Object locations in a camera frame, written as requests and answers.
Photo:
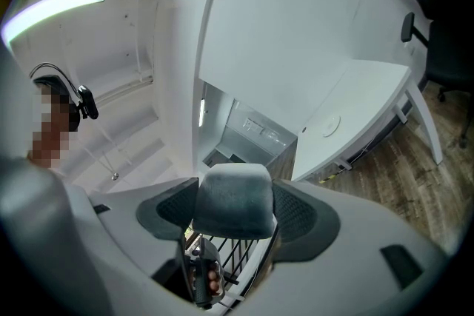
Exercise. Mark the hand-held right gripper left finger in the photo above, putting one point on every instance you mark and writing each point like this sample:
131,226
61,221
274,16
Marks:
166,212

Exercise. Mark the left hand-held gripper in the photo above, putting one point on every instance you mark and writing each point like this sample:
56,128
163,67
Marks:
200,281

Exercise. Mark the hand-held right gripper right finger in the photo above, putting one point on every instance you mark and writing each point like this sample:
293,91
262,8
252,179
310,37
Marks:
307,229

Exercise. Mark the person's left hand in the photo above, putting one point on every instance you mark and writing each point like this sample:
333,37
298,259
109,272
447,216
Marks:
214,277

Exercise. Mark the yellow black striped tape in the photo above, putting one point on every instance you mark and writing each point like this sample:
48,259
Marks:
329,178

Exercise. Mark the white table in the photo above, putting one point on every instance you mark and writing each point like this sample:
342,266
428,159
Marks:
355,111

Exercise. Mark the person's head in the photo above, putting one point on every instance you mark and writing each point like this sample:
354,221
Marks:
50,129

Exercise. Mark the black office chair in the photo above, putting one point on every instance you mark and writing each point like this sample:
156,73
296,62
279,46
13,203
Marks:
448,48

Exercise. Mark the long ceiling light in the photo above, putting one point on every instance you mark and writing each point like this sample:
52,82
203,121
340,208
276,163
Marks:
55,5

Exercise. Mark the short wall light tube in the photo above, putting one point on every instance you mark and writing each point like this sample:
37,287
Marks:
203,111

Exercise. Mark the black head-mounted camera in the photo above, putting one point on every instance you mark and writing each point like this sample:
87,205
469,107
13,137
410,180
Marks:
87,101

